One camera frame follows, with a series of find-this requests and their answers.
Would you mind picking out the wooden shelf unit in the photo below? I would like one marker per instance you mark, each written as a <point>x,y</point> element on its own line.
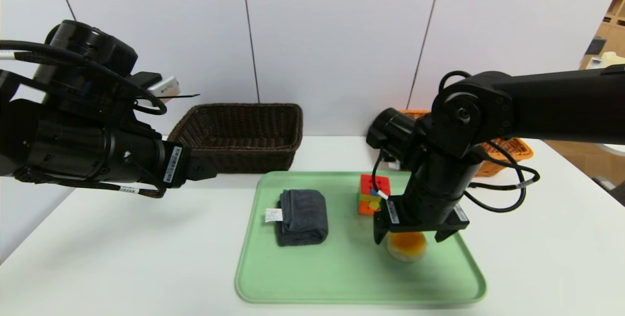
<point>613,23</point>

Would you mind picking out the dark grey towel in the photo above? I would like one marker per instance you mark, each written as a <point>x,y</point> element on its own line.
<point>302,218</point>

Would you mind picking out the orange wicker basket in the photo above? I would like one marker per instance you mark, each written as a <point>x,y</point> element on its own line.
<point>512,150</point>

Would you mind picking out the colourful puzzle cube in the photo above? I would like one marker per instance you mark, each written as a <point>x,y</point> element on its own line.
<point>364,184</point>

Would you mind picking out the grey chair base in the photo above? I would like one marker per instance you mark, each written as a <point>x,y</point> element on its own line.
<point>610,189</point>

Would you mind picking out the white side table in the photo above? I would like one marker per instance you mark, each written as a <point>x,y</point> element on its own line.
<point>615,149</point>

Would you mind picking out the dark brown wicker basket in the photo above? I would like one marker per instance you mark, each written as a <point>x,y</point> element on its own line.
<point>244,135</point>

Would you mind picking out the dark grey chair back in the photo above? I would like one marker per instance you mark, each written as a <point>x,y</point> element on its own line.
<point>594,45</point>

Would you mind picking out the beige appliance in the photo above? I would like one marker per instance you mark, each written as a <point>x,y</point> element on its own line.
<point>608,59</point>

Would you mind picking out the green plastic tray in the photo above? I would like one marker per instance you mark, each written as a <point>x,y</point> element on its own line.
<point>342,267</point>

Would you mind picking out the round yellow bun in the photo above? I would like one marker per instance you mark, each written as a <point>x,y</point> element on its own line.
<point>405,250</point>

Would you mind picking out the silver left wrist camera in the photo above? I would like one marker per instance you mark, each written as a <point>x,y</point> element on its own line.
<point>166,86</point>

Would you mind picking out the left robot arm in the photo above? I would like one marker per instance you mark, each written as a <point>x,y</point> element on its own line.
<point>73,145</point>

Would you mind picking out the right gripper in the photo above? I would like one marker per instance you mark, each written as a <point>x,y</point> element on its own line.
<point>416,220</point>

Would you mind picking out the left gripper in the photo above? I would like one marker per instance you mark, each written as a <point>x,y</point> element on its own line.
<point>174,165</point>

